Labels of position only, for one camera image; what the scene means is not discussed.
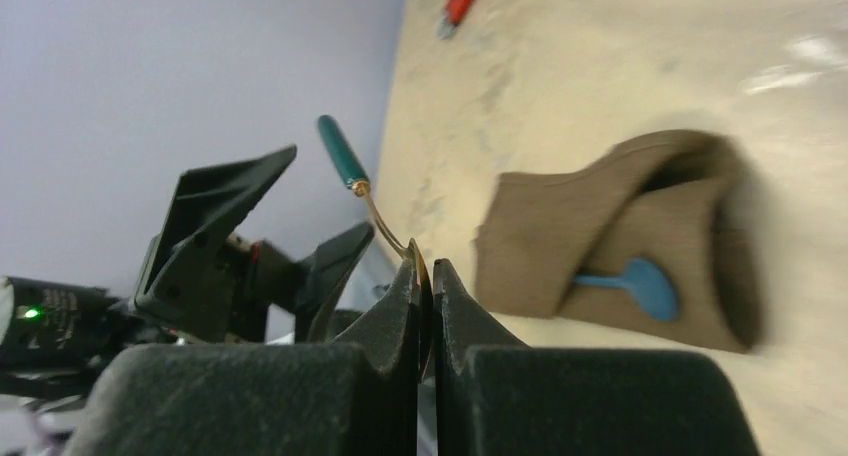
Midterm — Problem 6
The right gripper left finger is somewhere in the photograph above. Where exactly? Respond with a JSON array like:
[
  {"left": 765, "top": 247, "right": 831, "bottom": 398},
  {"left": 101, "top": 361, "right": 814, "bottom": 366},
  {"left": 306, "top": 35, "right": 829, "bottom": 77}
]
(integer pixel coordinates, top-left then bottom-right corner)
[{"left": 65, "top": 262, "right": 419, "bottom": 455}]

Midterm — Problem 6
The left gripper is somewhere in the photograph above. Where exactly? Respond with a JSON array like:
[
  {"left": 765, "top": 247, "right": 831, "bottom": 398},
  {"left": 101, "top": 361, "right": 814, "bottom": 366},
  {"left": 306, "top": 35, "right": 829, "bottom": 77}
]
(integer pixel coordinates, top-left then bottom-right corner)
[{"left": 132, "top": 145, "right": 374, "bottom": 344}]

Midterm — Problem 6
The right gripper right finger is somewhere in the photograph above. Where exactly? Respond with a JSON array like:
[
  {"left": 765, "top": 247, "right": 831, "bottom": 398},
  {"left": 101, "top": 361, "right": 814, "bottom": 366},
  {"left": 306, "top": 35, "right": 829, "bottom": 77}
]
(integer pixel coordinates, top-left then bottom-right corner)
[{"left": 432, "top": 259, "right": 759, "bottom": 455}]

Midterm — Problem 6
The brown cloth napkin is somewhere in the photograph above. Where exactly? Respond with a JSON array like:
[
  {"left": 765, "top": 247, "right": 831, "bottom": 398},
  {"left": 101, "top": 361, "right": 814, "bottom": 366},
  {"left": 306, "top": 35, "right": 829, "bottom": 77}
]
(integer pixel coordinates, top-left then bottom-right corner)
[{"left": 475, "top": 129, "right": 764, "bottom": 353}]

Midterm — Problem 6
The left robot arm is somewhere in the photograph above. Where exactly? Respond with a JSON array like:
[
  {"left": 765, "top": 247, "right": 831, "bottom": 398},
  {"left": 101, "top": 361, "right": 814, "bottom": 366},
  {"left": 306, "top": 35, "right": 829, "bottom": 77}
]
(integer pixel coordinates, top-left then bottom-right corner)
[{"left": 1, "top": 145, "right": 374, "bottom": 401}]

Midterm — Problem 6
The blue spoon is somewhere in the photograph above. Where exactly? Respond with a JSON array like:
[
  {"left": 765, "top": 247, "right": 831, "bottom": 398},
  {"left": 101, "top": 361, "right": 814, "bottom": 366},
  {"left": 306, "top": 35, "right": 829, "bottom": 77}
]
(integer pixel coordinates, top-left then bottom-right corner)
[{"left": 572, "top": 258, "right": 679, "bottom": 322}]

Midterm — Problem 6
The red handled adjustable wrench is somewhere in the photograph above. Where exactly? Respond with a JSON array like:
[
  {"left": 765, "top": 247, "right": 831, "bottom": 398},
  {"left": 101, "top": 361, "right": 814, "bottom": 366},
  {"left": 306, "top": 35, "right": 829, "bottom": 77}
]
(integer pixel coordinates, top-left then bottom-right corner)
[{"left": 436, "top": 0, "right": 474, "bottom": 39}]

